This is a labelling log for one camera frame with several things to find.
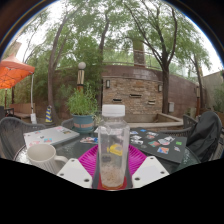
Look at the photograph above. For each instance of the wooden lamp post, white globe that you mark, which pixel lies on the wooden lamp post, white globe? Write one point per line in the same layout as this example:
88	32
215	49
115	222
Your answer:
81	78

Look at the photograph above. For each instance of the white box on wall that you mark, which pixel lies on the white box on wall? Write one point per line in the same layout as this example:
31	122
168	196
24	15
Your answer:
171	107

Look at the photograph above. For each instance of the tree with dark trunk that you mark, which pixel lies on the tree with dark trunk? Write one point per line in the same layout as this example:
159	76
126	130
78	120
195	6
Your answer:
165	96

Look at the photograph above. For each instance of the green plant in teal pot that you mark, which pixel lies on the green plant in teal pot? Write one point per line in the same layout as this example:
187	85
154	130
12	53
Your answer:
82	122

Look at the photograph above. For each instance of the clear bottle with white cap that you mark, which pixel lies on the clear bottle with white cap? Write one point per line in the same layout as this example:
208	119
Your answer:
113	133

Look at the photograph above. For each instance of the silver laptop with stickers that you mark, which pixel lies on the silver laptop with stickers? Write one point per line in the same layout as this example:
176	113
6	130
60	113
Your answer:
50	135

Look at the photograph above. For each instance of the white paper card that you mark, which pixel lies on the white paper card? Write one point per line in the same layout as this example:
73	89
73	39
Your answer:
88	140

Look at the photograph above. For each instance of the wall lamp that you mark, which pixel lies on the wall lamp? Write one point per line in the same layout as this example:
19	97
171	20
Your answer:
160	88
108	83

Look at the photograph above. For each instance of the blue yellow striped cone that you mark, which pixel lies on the blue yellow striped cone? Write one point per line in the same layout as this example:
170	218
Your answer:
48	115

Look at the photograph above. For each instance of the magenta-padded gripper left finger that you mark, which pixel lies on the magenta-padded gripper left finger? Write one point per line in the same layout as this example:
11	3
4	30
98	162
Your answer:
89	162

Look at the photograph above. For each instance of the tree with slim grey trunk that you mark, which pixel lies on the tree with slim grey trunk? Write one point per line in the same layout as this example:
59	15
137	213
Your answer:
50	90

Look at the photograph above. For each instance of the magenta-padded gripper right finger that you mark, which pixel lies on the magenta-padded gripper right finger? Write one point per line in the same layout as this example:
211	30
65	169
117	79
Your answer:
137	160

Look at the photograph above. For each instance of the black jacket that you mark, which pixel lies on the black jacket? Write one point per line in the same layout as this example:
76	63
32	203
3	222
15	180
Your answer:
206	133

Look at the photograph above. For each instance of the dark laptop with stickers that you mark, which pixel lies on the dark laptop with stickers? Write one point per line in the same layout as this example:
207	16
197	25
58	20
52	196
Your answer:
160	145

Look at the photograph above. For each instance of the orange canopy with white pole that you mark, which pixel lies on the orange canopy with white pole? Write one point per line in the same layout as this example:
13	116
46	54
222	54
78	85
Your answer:
15	71

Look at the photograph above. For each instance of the flat round red coaster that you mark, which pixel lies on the flat round red coaster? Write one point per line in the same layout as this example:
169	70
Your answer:
124	185

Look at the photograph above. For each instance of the white ribbed mug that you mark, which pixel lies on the white ribbed mug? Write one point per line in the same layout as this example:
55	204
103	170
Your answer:
41	156

